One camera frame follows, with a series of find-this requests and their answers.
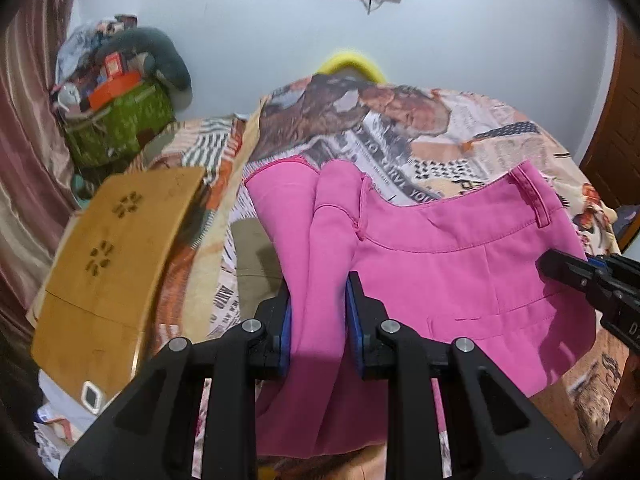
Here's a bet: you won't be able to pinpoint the pink pants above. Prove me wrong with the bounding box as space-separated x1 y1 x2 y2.
246 157 596 458

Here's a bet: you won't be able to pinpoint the brown wooden door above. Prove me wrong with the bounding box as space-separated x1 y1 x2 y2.
576 22 639 234

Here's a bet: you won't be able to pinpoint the wooden lap desk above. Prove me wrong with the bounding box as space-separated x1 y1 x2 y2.
32 167 204 405

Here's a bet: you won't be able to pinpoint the olive green folded pants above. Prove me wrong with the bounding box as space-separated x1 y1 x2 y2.
231 218 282 318

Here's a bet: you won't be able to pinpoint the newspaper print bed blanket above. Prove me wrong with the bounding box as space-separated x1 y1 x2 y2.
24 72 632 480

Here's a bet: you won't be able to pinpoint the striped pink curtain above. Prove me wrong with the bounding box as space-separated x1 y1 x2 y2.
1 0 75 326

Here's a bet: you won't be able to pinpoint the yellow pillow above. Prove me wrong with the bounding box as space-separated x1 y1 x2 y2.
317 50 386 84

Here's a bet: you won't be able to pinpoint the green patterned bag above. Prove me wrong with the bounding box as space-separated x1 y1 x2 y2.
62 82 175 169

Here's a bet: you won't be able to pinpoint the orange box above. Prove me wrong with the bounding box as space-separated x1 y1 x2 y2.
88 52 142 110

